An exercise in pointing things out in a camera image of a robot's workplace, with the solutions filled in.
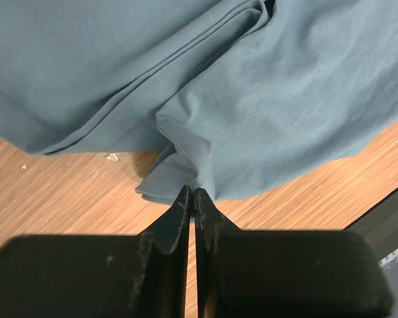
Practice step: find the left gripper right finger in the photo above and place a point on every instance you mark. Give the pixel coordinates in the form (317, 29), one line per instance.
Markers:
(284, 273)

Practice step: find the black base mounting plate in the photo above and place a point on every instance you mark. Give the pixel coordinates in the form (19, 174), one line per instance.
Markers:
(379, 226)

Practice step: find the grey-blue t shirt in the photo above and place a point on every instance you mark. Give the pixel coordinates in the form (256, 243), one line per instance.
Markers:
(239, 97)

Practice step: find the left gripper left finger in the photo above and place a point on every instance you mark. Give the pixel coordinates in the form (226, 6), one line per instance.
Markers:
(140, 275)

